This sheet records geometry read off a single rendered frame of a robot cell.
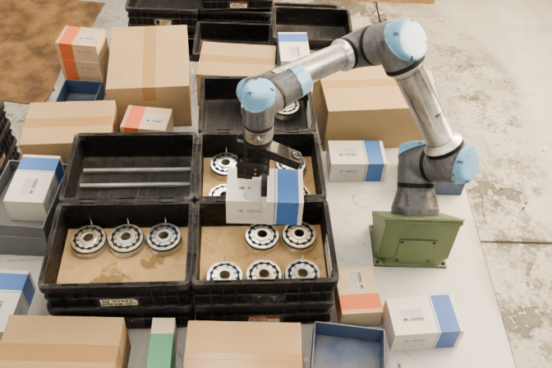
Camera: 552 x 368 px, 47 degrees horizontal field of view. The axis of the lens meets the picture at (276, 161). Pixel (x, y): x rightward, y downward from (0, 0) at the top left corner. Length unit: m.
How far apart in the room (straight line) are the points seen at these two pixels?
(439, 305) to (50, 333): 1.07
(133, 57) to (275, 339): 1.27
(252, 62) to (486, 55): 2.18
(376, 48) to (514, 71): 2.59
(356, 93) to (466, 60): 1.99
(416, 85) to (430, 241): 0.50
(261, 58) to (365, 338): 1.19
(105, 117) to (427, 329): 1.29
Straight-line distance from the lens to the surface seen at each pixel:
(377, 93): 2.36
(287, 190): 1.64
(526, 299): 3.05
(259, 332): 1.71
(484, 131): 3.74
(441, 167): 1.90
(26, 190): 2.07
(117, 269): 1.89
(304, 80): 1.51
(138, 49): 2.54
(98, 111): 2.34
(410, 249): 2.01
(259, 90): 1.42
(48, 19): 4.51
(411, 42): 1.74
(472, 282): 2.12
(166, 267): 1.87
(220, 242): 1.92
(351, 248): 2.09
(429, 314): 1.90
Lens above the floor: 2.35
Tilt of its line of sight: 45 degrees down
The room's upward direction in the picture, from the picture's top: 3 degrees clockwise
